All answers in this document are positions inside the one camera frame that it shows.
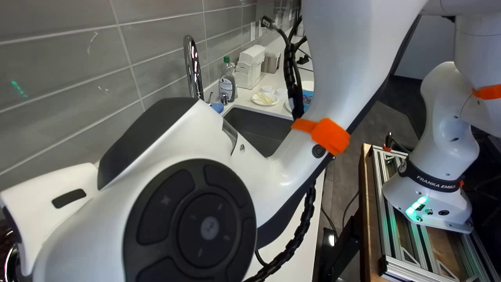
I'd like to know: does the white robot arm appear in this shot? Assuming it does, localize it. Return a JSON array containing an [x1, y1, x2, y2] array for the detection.
[[1, 0, 501, 282]]

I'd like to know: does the stainless steel sink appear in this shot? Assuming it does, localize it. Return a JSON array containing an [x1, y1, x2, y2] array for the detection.
[[224, 109, 291, 157]]

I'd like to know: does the small white dish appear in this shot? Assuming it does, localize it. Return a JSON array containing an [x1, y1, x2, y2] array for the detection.
[[250, 93, 277, 107]]

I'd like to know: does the blue sponge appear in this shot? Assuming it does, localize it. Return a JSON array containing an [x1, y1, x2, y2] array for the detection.
[[209, 104, 224, 115]]

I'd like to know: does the clear soap bottle green cap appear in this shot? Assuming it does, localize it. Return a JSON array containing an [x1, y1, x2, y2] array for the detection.
[[219, 57, 236, 105]]

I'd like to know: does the white paper towel box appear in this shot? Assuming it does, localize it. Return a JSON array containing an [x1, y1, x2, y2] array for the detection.
[[236, 44, 264, 90]]

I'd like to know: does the tall chrome faucet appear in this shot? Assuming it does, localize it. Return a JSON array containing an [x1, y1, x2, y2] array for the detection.
[[183, 35, 203, 99]]

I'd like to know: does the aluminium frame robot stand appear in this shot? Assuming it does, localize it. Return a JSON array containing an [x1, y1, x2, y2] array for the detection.
[[358, 145, 501, 282]]

